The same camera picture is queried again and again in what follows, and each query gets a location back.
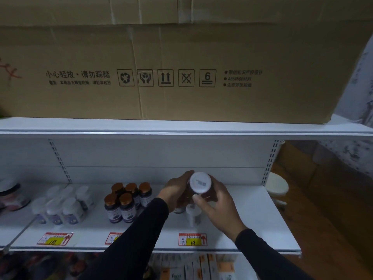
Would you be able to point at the brown bottle with white cap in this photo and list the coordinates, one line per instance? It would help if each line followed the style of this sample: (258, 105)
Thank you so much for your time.
(200, 182)

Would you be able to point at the person's right hand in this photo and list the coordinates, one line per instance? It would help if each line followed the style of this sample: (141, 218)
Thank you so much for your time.
(223, 211)

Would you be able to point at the person's right thumb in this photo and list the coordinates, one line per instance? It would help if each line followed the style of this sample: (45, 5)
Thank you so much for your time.
(201, 201)

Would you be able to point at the large printed cardboard box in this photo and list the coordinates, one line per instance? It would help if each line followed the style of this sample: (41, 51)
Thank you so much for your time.
(204, 55)

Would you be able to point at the dark packets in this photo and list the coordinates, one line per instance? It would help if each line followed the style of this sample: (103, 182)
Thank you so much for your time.
(43, 266)

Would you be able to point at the white patterned curtain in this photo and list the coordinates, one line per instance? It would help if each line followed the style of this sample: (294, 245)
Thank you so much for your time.
(355, 113)

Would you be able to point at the red and yellow price tag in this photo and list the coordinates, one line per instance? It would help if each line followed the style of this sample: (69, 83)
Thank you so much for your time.
(55, 239)
(192, 239)
(113, 237)

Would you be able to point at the white round stool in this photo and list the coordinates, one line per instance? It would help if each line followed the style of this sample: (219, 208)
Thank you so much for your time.
(277, 186)

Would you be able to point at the small white bottle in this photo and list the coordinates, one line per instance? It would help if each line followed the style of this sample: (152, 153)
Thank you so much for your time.
(193, 214)

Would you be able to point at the person's right forearm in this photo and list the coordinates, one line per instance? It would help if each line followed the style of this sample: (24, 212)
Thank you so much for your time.
(262, 256)

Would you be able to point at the person's left hand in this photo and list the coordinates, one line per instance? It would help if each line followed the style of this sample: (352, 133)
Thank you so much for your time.
(174, 192)

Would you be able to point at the row of white and orange boxes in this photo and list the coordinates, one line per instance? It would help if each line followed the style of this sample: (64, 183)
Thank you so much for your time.
(201, 268)

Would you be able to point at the pink jar with dark lid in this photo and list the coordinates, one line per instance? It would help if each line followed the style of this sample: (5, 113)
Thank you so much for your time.
(13, 195)

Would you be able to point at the group of white-capped purple-label bottles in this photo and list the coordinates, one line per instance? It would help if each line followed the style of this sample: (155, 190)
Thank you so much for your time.
(62, 207)

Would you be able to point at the person's left forearm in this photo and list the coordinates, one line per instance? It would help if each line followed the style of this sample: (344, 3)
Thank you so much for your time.
(131, 244)

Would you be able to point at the person's left fingers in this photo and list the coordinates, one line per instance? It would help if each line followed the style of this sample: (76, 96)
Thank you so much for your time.
(183, 175)

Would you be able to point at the white metal shelving unit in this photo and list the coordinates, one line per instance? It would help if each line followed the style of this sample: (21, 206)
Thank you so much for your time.
(163, 154)

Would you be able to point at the dark bottle with brown cap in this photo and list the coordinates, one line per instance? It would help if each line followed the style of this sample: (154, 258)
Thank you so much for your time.
(145, 193)
(131, 189)
(127, 208)
(112, 208)
(118, 188)

